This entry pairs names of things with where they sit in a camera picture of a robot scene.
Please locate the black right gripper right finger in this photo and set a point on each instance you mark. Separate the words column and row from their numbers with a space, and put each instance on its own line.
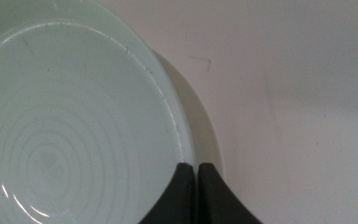
column 219, row 202

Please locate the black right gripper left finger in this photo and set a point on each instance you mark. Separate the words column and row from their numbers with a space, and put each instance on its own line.
column 176, row 199

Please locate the white shallow bowl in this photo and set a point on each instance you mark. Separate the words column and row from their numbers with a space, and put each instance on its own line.
column 204, row 133

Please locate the pale green shallow bowl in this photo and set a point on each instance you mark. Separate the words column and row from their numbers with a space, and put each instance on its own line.
column 73, row 109

